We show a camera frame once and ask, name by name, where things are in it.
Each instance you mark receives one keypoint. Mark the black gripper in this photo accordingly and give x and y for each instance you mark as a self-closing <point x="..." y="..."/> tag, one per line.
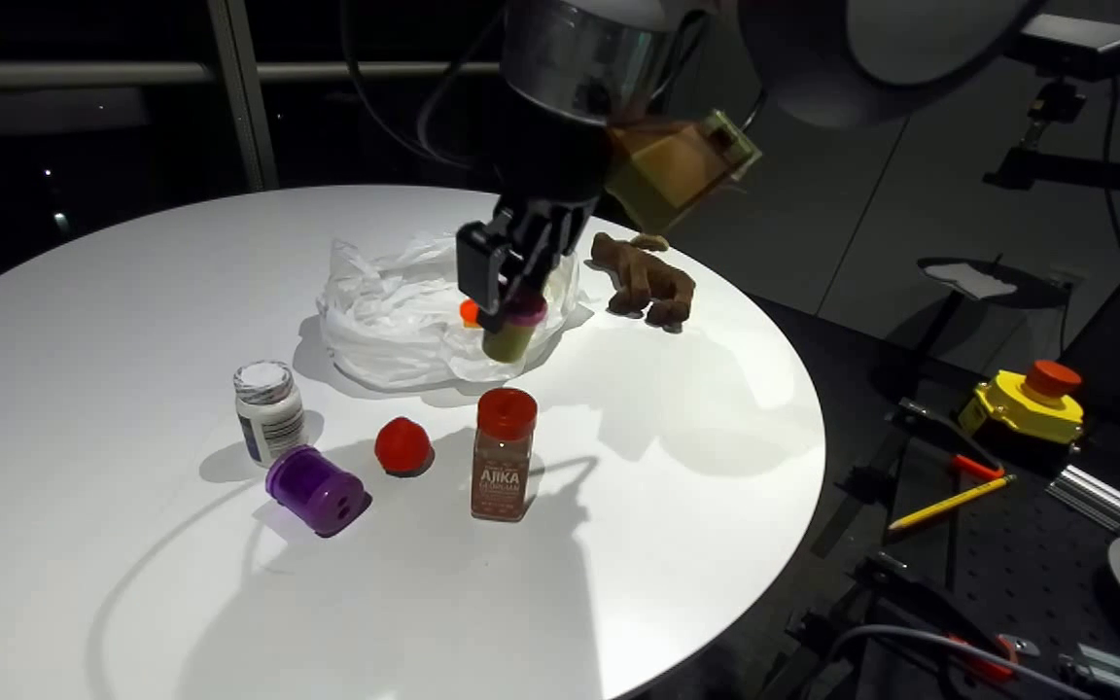
<point x="524" y="241"/>

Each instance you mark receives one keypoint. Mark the pink lid dough tub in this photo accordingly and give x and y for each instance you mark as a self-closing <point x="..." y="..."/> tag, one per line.
<point x="507" y="334"/>

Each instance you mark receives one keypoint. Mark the red lid spice jar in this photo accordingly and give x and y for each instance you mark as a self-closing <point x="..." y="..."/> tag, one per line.
<point x="502" y="450"/>

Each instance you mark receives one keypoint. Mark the white lid small bottle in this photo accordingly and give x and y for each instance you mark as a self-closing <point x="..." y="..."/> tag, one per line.
<point x="270" y="410"/>

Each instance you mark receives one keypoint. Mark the orange lid dough tub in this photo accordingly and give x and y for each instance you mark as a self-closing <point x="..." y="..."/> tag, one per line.
<point x="467" y="311"/>

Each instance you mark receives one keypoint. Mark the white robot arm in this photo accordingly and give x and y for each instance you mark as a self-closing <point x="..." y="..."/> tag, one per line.
<point x="586" y="66"/>

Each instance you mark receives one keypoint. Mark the white plastic bag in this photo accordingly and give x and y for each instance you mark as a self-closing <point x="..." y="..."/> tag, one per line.
<point x="393" y="321"/>

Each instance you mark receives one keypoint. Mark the brown plush toy animal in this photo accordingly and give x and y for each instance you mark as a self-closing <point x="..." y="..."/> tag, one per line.
<point x="642" y="283"/>

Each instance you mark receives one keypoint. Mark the red plastic ball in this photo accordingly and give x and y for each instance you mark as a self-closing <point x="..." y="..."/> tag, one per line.
<point x="401" y="450"/>

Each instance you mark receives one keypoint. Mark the purple plastic container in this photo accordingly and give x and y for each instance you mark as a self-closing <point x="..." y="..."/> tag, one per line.
<point x="315" y="491"/>

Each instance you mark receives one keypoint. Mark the metal window railing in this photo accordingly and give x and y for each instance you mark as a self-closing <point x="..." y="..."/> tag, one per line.
<point x="131" y="44"/>

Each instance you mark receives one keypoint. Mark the yellow pencil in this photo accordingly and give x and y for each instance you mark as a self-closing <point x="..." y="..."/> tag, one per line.
<point x="947" y="503"/>

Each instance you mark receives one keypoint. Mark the yellow red emergency stop button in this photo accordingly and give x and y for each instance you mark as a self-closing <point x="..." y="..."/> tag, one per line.
<point x="1035" y="401"/>

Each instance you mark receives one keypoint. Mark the yellow wrist camera box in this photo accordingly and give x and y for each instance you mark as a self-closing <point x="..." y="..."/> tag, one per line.
<point x="669" y="167"/>

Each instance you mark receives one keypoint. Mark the orange handled tool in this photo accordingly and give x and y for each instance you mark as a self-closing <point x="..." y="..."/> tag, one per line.
<point x="941" y="432"/>

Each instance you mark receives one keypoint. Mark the black camera on stand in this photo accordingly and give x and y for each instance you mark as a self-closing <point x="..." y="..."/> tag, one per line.
<point x="1067" y="53"/>

